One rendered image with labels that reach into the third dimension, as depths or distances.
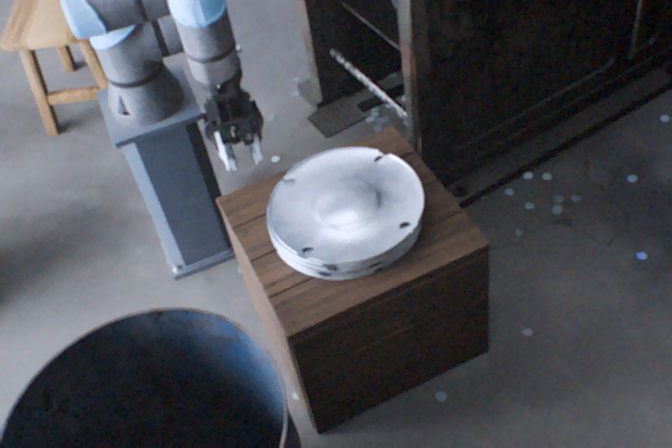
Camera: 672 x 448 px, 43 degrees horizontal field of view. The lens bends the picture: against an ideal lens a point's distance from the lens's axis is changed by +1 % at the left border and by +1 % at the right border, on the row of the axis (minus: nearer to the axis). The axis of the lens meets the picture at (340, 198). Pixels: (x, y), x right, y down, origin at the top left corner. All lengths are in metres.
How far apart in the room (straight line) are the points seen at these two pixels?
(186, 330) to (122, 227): 0.84
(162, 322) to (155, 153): 0.49
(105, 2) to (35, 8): 1.19
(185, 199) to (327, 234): 0.47
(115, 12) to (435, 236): 0.68
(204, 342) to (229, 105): 0.40
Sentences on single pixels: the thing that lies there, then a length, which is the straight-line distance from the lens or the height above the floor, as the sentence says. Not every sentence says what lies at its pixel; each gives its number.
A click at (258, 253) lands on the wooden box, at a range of 1.58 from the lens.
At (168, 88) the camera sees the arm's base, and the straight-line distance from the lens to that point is 1.76.
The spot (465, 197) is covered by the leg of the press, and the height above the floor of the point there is 0.03.
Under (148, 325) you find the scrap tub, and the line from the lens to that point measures 1.42.
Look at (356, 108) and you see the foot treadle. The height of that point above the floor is 0.16.
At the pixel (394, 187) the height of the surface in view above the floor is 0.39.
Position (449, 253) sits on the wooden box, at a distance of 1.53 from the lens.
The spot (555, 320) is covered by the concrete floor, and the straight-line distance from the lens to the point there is 1.88.
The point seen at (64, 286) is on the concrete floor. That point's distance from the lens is 2.16.
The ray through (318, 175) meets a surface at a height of 0.39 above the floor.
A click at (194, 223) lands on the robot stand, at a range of 1.95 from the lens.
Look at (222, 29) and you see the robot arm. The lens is 1.23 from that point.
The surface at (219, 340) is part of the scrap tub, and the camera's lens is 1.41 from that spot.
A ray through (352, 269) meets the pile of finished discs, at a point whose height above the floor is 0.38.
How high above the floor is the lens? 1.54
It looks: 46 degrees down
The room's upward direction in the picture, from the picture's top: 10 degrees counter-clockwise
